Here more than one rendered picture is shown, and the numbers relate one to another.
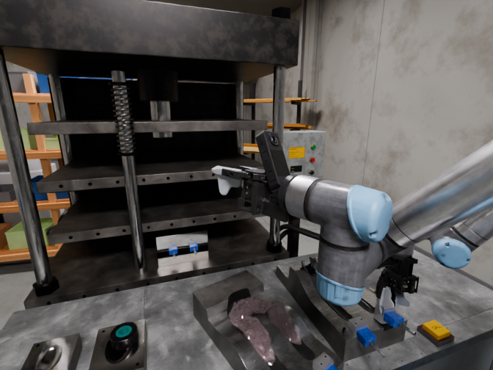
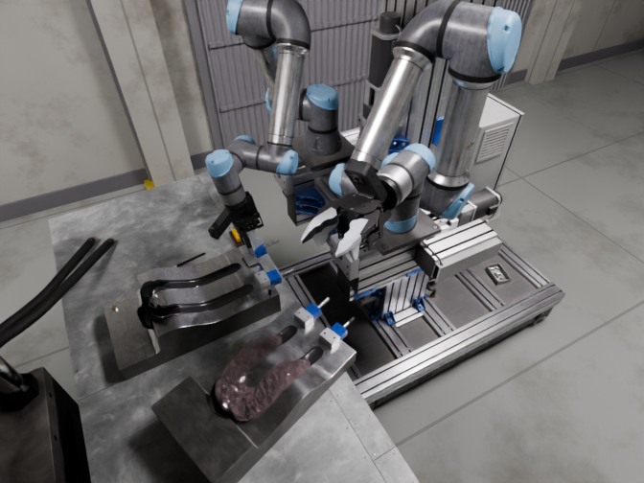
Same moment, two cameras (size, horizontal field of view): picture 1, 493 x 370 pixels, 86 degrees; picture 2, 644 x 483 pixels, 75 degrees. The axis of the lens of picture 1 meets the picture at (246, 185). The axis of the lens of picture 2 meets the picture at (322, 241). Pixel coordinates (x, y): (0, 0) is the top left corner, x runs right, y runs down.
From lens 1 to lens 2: 0.95 m
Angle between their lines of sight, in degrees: 87
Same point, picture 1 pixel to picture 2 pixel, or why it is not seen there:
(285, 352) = (293, 350)
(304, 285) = (196, 322)
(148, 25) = not seen: outside the picture
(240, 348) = (306, 389)
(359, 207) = (430, 159)
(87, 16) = not seen: outside the picture
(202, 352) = (287, 459)
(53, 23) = not seen: outside the picture
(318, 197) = (416, 173)
